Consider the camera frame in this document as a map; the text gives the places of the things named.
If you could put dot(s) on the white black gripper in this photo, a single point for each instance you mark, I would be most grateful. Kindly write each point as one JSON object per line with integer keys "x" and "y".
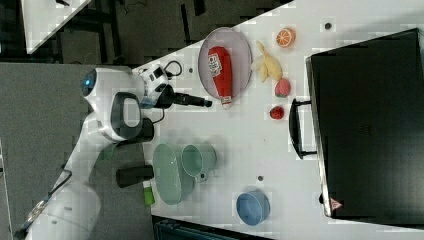
{"x": 155, "y": 79}

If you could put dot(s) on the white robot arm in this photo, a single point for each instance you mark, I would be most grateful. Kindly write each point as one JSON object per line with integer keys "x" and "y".
{"x": 71, "y": 208}

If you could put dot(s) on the red plush ketchup bottle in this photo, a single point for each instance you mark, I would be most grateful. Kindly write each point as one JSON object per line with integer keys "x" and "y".
{"x": 219, "y": 63}

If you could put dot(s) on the dark red plush strawberry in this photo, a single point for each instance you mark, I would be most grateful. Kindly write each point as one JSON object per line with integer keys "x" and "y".
{"x": 277, "y": 112}

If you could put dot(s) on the green cup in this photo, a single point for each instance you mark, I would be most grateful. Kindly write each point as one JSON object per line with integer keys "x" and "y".
{"x": 199, "y": 160}

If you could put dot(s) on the black toaster oven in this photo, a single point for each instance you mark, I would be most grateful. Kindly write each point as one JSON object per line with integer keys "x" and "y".
{"x": 366, "y": 101}

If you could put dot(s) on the plush orange slice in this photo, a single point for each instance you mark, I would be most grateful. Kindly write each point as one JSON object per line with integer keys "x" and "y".
{"x": 286, "y": 37}

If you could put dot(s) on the green perforated oval strainer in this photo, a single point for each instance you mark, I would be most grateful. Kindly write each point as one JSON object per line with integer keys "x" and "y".
{"x": 172, "y": 182}

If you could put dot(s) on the yellow plush banana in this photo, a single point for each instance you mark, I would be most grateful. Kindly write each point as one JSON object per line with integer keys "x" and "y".
{"x": 267, "y": 65}

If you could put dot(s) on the light pink plush strawberry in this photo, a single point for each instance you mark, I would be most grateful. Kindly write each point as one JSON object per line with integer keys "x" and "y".
{"x": 282, "y": 88}

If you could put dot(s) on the blue bowl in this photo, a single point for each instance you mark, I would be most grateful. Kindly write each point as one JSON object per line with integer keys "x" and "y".
{"x": 253, "y": 207}

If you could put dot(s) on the grey round plate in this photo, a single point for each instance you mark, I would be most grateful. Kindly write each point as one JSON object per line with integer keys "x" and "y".
{"x": 241, "y": 59}

